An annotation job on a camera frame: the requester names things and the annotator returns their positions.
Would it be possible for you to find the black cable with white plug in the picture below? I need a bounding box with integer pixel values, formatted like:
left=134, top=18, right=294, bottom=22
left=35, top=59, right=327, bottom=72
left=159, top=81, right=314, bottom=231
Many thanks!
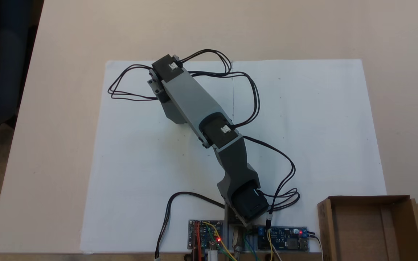
left=154, top=191, right=228, bottom=260

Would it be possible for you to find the yellow jumper wire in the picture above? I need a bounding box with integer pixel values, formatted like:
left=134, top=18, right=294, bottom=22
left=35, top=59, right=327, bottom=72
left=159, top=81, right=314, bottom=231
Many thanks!
left=202, top=221, right=238, bottom=261
left=266, top=227, right=274, bottom=261

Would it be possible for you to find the brown cardboard box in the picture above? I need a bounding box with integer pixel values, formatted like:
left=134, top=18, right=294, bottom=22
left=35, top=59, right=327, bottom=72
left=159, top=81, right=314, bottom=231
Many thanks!
left=317, top=195, right=418, bottom=261

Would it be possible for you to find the orange jumper wire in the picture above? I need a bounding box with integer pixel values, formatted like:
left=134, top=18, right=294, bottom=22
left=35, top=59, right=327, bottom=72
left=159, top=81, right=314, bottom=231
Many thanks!
left=193, top=221, right=204, bottom=261

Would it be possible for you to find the white paper sheet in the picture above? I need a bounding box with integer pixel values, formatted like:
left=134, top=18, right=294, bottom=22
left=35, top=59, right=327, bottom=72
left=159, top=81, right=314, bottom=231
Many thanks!
left=231, top=59, right=388, bottom=253
left=79, top=60, right=235, bottom=254

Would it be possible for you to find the circuit board with coloured wires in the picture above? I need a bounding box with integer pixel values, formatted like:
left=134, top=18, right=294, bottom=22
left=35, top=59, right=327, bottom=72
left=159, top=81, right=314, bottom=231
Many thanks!
left=188, top=219, right=225, bottom=251

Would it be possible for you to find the black wrist cable bundle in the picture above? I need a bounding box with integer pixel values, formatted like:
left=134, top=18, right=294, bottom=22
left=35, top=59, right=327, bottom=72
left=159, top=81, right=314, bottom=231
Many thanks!
left=178, top=49, right=261, bottom=129

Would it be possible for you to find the blue power converter board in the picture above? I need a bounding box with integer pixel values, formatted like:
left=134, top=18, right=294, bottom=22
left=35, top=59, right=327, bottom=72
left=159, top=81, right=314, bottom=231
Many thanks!
left=257, top=226, right=309, bottom=252

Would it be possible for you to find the black base cable bundle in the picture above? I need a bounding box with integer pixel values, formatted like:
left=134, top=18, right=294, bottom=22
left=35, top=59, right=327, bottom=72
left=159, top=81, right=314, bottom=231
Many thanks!
left=243, top=136, right=301, bottom=219

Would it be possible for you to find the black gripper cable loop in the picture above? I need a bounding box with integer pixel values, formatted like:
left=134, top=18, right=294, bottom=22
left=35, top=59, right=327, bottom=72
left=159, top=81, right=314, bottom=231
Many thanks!
left=108, top=64, right=159, bottom=102

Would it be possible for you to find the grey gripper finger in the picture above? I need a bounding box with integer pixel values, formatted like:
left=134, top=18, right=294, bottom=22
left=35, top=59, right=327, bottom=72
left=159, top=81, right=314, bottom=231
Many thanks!
left=162, top=99, right=189, bottom=125

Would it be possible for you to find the board power cable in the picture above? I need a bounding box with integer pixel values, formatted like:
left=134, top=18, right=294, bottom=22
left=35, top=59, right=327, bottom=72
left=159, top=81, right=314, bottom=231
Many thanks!
left=308, top=233, right=324, bottom=261

